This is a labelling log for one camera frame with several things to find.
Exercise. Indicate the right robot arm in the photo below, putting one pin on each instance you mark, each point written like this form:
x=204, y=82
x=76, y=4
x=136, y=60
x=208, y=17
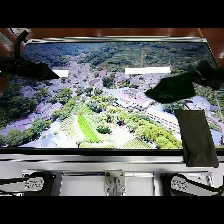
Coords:
x=213, y=75

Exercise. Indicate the black garment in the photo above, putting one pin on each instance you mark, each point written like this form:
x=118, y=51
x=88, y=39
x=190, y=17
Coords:
x=197, y=138

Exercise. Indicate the silver frame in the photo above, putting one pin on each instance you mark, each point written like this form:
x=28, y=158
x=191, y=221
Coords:
x=113, y=165

